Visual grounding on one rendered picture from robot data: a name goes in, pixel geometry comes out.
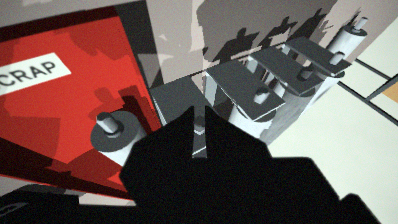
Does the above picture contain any red scrap tray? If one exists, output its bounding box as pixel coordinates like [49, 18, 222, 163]
[0, 5, 161, 201]

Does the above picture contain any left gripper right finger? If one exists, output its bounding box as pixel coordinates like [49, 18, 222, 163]
[205, 106, 272, 157]

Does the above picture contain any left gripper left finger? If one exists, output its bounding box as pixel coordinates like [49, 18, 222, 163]
[126, 106, 194, 159]

